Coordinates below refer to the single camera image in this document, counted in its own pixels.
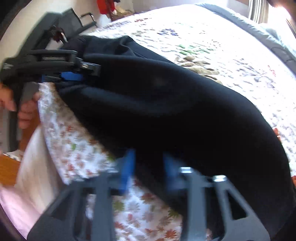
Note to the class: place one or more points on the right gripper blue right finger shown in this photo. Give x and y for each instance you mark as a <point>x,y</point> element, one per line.
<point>181,179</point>

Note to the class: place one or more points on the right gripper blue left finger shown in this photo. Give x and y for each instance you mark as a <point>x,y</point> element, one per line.
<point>105,186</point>

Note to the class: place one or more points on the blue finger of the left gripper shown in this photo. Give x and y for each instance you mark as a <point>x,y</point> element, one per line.
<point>70,76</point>

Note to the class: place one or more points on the black pants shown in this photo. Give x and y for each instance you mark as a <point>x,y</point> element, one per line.
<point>140,100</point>

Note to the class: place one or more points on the person's left hand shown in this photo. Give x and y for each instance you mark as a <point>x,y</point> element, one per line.
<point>27,110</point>

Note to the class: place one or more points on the black mesh chair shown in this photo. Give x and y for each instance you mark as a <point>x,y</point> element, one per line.
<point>64,25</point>

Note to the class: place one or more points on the red bag on rack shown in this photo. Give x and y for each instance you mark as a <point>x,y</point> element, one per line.
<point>105,6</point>

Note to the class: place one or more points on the floral quilted bedspread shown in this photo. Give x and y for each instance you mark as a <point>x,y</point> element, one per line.
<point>205,44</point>

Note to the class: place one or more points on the grey comforter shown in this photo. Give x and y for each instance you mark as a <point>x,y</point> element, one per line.
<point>267,36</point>

